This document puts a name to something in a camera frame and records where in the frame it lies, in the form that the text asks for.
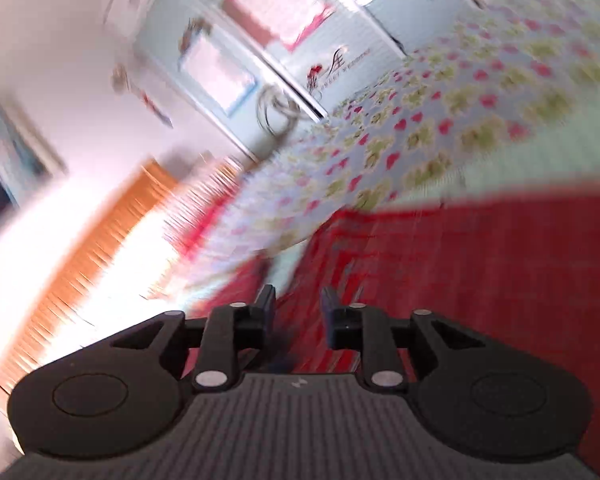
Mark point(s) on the frog print blanket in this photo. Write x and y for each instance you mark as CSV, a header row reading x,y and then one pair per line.
x,y
430,110

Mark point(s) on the bee print quilt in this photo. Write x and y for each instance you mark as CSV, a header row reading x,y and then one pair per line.
x,y
530,175

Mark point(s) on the wooden headboard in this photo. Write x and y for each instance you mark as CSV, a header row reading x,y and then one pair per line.
x,y
80,270

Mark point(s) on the framed wall picture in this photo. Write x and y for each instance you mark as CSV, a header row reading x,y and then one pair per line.
x,y
10,170

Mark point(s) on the red plaid shirt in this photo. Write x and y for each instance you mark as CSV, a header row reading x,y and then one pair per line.
x,y
480,285

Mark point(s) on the white poster with blue border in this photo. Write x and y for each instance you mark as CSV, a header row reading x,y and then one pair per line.
x,y
220,77

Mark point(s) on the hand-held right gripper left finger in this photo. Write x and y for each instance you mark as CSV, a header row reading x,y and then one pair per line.
x,y
267,320

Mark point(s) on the pink poster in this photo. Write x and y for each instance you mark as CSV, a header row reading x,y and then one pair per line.
x,y
280,0

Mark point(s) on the hanging wall ornament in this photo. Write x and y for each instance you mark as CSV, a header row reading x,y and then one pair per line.
x,y
150,102

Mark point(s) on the white electric fan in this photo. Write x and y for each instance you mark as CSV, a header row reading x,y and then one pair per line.
x,y
280,107

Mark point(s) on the red cloth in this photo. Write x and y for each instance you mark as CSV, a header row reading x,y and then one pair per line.
x,y
205,225

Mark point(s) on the rolled floral duvet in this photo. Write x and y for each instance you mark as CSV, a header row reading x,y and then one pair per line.
x,y
145,260

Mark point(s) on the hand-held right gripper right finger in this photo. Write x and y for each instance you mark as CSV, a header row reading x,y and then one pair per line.
x,y
330,325

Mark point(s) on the wardrobe with sliding doors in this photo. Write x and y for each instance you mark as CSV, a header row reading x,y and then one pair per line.
x,y
380,25

